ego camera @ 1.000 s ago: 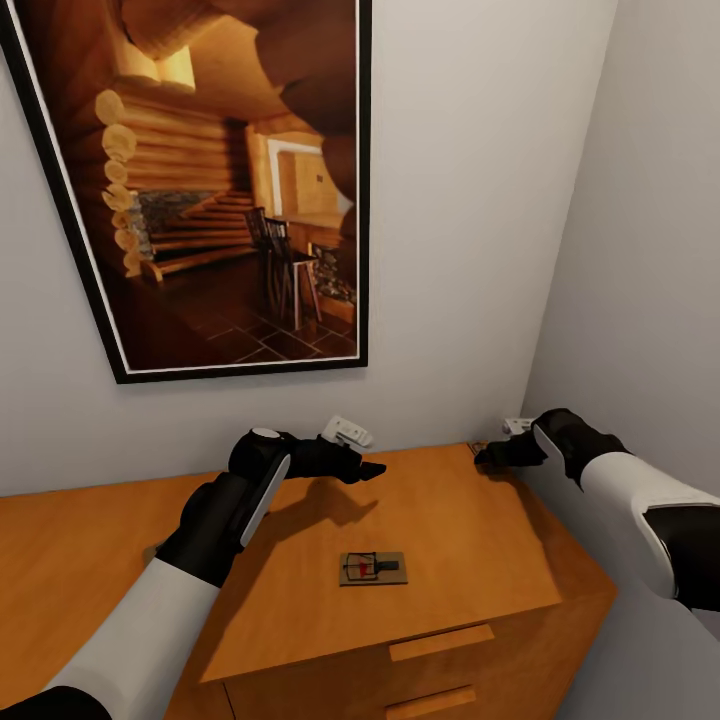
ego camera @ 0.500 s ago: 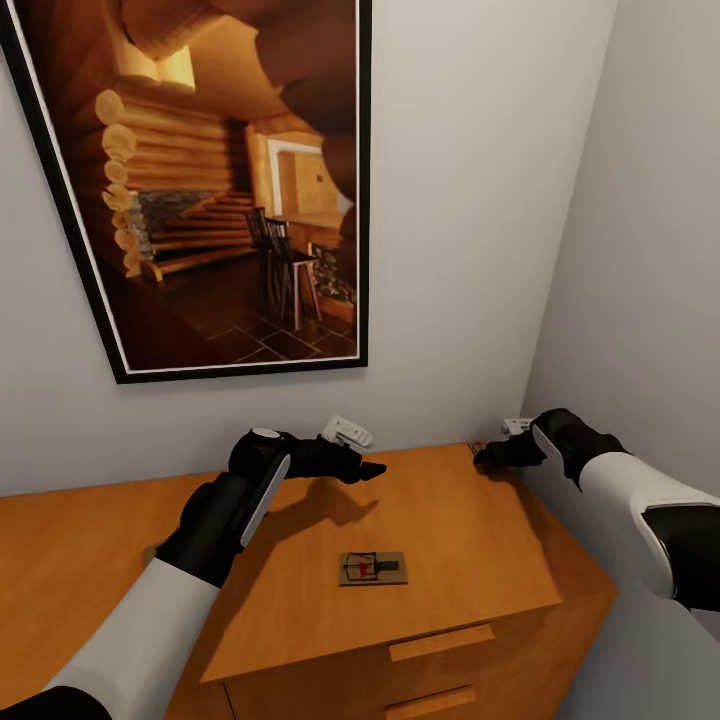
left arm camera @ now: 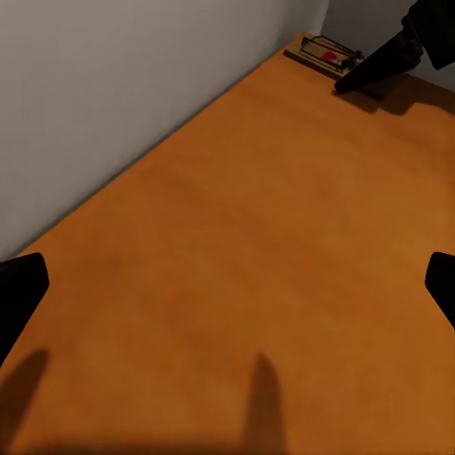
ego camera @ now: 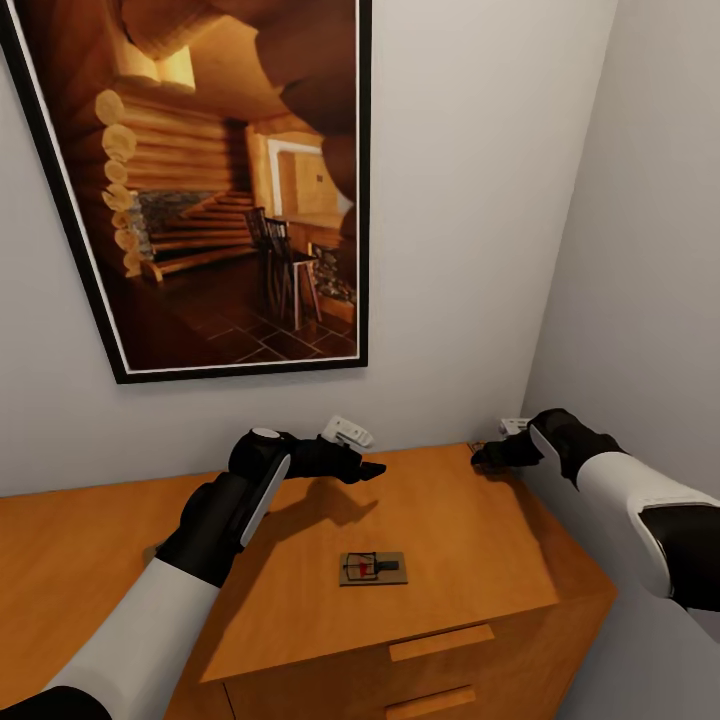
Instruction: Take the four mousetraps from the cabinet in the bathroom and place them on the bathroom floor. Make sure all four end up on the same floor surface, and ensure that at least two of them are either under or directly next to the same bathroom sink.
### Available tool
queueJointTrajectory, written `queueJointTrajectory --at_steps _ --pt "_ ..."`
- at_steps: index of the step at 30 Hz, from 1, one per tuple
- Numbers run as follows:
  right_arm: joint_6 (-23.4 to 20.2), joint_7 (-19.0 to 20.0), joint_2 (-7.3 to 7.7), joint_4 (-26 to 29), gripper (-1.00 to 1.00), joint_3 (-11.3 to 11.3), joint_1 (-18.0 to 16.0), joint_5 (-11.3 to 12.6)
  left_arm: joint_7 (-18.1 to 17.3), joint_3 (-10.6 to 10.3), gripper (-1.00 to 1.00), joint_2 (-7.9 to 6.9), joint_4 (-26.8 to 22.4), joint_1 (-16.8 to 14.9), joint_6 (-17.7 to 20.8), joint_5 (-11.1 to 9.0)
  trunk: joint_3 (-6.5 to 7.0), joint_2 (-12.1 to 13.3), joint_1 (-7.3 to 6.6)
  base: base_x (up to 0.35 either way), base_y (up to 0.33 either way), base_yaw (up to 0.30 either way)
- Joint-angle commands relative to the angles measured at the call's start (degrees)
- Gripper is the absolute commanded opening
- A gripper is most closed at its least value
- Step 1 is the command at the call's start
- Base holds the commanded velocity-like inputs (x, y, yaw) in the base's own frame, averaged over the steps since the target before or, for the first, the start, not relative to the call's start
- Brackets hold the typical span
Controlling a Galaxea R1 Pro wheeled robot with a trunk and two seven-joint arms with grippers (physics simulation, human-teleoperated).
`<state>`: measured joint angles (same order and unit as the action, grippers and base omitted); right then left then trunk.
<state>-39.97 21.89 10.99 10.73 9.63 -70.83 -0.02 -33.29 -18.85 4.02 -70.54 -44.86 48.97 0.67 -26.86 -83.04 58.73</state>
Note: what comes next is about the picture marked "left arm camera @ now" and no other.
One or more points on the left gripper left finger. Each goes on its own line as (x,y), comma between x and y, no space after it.
(23,284)

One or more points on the mousetrap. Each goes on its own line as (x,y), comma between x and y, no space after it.
(335,61)

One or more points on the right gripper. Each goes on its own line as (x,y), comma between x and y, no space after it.
(430,23)

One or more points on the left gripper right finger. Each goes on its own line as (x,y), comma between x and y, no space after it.
(440,283)

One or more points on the cabinet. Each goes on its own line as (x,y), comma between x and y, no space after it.
(255,285)

